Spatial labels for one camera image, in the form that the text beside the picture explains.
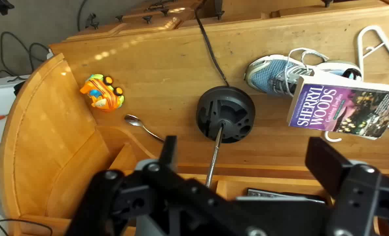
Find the silver metal spoon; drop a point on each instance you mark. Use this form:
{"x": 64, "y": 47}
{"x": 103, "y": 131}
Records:
{"x": 133, "y": 120}

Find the purple Sheryl Woods paperback book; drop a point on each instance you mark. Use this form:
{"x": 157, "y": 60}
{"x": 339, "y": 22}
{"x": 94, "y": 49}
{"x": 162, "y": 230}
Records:
{"x": 342, "y": 108}

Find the wooden chair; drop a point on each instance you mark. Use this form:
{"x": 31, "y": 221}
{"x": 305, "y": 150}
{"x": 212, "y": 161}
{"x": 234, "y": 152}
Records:
{"x": 149, "y": 17}

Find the blue grey sneaker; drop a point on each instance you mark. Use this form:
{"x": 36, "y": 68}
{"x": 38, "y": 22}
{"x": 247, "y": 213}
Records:
{"x": 270, "y": 73}

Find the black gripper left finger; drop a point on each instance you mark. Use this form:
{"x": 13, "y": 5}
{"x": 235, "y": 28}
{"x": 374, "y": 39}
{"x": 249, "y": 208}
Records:
{"x": 158, "y": 204}

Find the white plastic clothes hanger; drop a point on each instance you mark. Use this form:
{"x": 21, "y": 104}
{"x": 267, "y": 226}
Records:
{"x": 360, "y": 49}

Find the orange yellow toy figure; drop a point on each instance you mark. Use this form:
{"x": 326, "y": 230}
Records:
{"x": 102, "y": 93}

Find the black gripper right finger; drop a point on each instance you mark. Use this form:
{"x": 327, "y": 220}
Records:
{"x": 359, "y": 200}

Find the black gooseneck desk lamp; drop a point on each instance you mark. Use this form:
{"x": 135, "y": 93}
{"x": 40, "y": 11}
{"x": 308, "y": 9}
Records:
{"x": 228, "y": 108}

